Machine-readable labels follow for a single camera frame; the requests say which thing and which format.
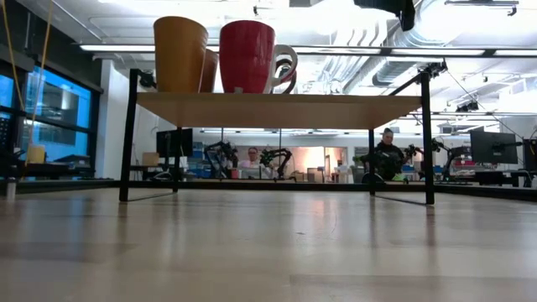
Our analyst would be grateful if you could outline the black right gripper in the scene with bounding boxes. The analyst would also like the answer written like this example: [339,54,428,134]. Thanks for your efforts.
[353,0,417,33]

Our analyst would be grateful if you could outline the red mug white handle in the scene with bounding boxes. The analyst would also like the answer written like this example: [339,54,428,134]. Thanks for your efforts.
[218,19,300,95]

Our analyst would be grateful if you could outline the terracotta orange cup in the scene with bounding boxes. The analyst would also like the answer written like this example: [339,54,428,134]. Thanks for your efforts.
[200,48,220,94]

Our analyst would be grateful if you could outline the mustard yellow cup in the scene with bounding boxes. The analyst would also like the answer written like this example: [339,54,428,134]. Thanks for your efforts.
[153,15,210,94]

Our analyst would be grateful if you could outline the black ceiling spotlight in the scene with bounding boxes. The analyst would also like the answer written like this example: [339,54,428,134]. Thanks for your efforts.
[139,70,157,90]
[419,60,448,81]

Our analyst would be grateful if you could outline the person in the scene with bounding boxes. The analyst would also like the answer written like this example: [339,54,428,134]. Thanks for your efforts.
[368,128,410,182]
[237,146,274,180]

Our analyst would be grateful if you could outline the black computer monitor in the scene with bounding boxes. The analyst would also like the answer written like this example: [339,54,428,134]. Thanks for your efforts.
[155,128,194,159]
[522,138,537,171]
[469,130,519,165]

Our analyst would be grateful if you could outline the large glass window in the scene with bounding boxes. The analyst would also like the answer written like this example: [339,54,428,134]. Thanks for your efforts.
[0,62,102,169]

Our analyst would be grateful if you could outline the dark desk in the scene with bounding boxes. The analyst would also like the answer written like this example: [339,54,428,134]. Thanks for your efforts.
[0,159,96,182]

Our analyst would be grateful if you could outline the yellow box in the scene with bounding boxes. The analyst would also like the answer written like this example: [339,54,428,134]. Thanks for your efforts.
[27,144,46,164]

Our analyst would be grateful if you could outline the silver ventilation duct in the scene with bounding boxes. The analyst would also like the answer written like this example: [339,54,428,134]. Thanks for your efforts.
[341,0,462,96]

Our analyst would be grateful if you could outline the wooden shelf black metal frame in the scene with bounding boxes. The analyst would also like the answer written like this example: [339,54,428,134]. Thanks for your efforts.
[118,68,436,206]

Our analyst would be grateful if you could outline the black aluminium table frame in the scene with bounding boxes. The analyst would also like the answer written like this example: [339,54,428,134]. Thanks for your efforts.
[0,179,537,202]

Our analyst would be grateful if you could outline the yellow power cable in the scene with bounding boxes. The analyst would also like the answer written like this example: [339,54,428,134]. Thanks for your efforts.
[23,0,55,167]

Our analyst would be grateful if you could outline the yellow hanging cord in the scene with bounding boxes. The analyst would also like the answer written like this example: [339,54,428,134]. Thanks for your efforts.
[0,0,25,111]

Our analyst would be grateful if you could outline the white post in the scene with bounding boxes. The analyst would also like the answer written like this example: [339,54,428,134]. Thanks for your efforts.
[4,176,17,201]

